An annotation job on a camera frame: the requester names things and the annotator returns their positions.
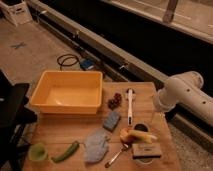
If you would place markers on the blue sponge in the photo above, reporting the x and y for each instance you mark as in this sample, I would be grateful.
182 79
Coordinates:
111 121

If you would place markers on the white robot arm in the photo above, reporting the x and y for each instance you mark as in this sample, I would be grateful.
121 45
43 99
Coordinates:
185 88

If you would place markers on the bunch of dark grapes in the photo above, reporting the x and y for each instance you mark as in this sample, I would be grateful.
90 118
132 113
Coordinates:
115 102

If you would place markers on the blue box on floor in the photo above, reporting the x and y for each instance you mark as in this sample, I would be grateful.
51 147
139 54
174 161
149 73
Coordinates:
87 64

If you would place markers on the yellow plastic bin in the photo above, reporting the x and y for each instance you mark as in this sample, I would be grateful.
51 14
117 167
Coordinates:
68 92

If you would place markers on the orange round fruit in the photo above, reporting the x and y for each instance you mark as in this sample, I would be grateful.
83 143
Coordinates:
125 137

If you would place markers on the blue cloth glove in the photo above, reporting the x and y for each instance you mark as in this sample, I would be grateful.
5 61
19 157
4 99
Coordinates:
96 146

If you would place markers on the metal spoon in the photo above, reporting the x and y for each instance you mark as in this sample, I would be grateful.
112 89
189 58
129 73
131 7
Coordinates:
112 160

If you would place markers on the yellow banana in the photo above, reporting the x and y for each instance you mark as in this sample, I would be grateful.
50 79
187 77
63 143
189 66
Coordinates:
142 135

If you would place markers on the metal bowl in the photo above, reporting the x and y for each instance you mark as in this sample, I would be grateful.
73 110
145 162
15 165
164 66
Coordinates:
144 161

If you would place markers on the black chair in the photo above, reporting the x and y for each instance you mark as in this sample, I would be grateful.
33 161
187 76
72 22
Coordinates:
14 116

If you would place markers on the white cardboard box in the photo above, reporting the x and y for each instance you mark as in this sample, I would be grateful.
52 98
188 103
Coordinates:
17 14

